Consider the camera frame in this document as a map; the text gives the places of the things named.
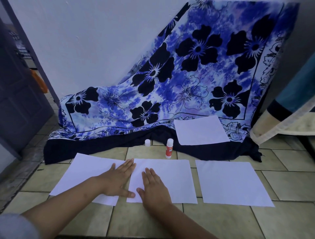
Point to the person's right hand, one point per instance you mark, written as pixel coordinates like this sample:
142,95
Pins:
155,192

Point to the person's left hand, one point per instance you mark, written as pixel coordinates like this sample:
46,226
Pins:
113,181

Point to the person's right thumb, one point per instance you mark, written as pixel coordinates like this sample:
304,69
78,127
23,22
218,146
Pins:
140,193

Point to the person's left little finger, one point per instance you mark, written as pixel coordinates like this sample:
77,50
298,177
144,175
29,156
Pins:
113,167

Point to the person's left thumb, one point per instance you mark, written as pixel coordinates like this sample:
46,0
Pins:
128,194

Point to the white paper sheet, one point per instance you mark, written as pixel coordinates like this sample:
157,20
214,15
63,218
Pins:
200,130
174,179
231,183
81,172

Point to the person's right forearm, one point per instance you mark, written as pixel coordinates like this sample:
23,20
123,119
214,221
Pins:
179,222

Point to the person's left forearm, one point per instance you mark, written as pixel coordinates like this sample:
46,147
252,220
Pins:
64,206

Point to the dark navy cloth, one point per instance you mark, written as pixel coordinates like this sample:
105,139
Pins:
98,147

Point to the white glue stick cap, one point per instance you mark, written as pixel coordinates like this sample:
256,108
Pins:
147,143

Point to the red and white glue stick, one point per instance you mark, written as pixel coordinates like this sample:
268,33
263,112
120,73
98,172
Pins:
169,149

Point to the grey panelled door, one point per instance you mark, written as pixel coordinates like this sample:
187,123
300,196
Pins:
19,103

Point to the grey sleeve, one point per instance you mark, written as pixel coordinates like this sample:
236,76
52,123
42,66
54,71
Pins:
16,227

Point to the blue floral cloth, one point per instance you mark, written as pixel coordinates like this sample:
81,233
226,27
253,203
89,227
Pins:
187,73

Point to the blue and cream mattress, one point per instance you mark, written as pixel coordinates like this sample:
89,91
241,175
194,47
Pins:
288,110

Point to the grey door frame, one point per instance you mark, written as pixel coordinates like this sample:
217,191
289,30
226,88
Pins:
34,54

